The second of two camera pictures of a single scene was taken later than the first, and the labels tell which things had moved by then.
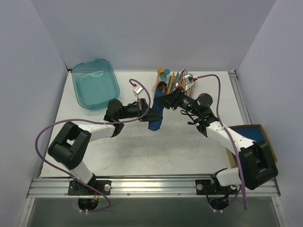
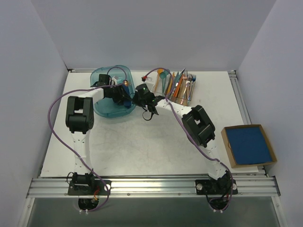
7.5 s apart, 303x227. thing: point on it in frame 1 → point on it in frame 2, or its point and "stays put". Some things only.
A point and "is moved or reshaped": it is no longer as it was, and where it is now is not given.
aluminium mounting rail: [137, 187] stays put
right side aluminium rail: [233, 77] stays put
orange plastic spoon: [159, 71] stays put
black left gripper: [143, 109] → [120, 95]
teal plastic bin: [95, 83] is moved or reshaped
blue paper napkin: [157, 108] → [127, 103]
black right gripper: [176, 97] → [138, 101]
